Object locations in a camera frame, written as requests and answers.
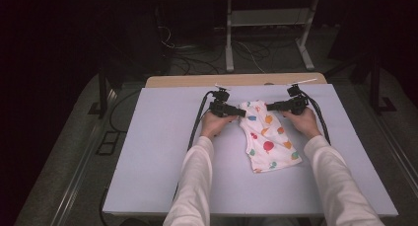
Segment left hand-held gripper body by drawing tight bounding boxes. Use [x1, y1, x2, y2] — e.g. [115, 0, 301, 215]
[209, 83, 235, 118]

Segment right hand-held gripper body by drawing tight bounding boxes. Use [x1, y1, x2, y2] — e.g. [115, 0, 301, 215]
[285, 77, 318, 116]

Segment white fruit print pants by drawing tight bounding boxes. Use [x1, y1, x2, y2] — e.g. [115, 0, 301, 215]
[239, 99, 303, 174]

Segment person's right hand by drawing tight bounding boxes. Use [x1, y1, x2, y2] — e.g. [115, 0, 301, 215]
[280, 107, 322, 140]

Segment person's left hand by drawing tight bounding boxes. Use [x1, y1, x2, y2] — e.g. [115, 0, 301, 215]
[200, 111, 240, 141]

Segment wooden table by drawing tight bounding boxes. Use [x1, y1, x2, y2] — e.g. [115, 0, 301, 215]
[145, 72, 328, 89]

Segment pale lilac board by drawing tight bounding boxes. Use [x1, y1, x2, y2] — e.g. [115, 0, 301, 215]
[102, 83, 399, 218]

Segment black metal stand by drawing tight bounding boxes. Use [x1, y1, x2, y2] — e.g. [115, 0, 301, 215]
[370, 52, 397, 114]
[88, 62, 120, 119]

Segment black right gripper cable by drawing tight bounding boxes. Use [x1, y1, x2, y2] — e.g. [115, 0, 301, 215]
[299, 89, 331, 145]

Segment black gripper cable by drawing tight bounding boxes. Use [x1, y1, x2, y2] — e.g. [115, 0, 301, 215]
[172, 90, 215, 200]
[299, 89, 331, 145]

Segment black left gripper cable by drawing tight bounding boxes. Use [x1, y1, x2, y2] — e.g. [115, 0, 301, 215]
[172, 90, 215, 200]

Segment white floor cable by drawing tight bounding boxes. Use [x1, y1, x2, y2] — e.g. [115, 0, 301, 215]
[234, 40, 266, 74]

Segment white metal frame stand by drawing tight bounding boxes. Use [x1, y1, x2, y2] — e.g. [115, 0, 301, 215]
[225, 0, 320, 73]

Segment black floor cable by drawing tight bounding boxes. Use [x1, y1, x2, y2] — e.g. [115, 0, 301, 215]
[108, 89, 142, 133]

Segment black rectangular floor frame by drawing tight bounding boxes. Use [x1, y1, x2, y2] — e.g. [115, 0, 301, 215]
[95, 130, 121, 157]

